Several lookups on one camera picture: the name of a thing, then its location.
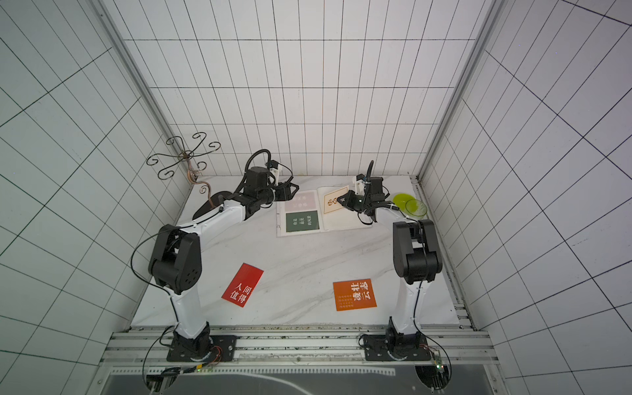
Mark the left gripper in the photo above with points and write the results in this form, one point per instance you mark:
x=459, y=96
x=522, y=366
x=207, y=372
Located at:
x=287, y=190

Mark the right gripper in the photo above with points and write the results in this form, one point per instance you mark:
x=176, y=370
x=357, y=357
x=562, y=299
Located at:
x=353, y=200

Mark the cream framed card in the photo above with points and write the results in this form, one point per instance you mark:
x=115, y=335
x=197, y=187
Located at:
x=330, y=200

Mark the green card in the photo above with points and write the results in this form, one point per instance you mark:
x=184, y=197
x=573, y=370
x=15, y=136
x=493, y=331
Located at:
x=302, y=221

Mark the red card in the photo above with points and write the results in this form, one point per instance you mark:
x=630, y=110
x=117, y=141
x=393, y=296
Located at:
x=242, y=285

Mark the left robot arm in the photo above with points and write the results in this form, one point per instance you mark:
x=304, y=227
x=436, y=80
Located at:
x=176, y=260

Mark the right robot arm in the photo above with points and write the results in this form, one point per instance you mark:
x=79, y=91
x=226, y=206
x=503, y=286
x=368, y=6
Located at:
x=416, y=256

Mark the clear green cup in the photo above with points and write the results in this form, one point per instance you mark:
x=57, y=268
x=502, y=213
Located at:
x=416, y=209

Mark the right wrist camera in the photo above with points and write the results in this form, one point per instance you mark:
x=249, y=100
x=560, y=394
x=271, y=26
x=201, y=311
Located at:
x=359, y=187

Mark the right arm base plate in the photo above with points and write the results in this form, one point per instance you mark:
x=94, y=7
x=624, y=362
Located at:
x=395, y=348

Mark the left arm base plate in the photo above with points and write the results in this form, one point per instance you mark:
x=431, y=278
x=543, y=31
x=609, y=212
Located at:
x=205, y=349

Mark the aluminium rail frame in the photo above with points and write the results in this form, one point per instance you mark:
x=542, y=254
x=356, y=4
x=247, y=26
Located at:
x=308, y=350

